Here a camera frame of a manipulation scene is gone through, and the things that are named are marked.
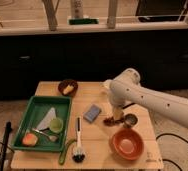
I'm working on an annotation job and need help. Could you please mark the blue sponge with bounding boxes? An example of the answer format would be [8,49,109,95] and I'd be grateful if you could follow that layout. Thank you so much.
[83,105,101,123]

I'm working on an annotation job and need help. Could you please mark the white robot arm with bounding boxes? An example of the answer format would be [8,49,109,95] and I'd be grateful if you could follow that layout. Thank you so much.
[107,68,188,128]

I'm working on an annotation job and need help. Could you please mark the bunch of dark grapes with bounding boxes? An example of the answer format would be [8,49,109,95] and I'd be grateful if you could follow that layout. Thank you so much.
[103,117,124,126]

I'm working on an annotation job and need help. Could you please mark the small dark metal cup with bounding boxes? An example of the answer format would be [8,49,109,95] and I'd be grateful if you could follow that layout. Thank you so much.
[124,114,138,128]

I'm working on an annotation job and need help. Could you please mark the brown block with black stick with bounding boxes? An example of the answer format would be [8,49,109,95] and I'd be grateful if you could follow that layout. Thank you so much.
[122,103,136,110]

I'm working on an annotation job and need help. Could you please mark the white cup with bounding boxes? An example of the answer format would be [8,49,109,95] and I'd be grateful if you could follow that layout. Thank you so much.
[102,79,112,90]

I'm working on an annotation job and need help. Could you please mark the orange bowl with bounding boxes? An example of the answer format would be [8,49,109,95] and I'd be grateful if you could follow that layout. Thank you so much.
[109,128,144,161]

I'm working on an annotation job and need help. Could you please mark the yellow food piece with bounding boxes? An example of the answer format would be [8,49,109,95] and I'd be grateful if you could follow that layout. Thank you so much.
[63,85,74,95]

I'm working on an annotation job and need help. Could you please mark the dark brown small bowl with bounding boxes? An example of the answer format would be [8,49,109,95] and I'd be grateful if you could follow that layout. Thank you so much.
[58,79,78,97]

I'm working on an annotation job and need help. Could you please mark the dish brush black bristles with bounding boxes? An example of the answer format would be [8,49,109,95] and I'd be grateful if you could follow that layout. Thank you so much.
[73,118,85,163]

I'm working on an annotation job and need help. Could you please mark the green small cup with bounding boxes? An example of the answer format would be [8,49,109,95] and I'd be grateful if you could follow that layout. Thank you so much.
[49,118,63,133]

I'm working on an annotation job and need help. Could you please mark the metal spoon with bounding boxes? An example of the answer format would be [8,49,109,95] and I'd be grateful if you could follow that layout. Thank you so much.
[32,128,58,142]

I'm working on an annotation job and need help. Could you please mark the grey cloth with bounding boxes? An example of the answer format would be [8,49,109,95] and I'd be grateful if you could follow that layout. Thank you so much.
[37,107,56,130]

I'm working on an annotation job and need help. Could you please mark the green plastic tray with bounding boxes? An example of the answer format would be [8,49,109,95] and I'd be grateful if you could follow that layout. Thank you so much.
[12,96,71,152]

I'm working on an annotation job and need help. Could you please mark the red yellow apple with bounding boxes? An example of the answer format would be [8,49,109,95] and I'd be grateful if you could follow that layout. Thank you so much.
[22,133,38,146]

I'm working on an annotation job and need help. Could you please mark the green rectangular object on shelf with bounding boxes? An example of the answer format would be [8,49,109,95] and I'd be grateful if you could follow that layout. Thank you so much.
[69,18,99,25]

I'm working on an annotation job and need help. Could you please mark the black pole stand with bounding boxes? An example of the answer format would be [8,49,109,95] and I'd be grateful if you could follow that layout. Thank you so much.
[0,122,12,171]

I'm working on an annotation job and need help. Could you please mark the black cable on floor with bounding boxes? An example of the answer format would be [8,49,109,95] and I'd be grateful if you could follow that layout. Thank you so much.
[155,132,188,171]

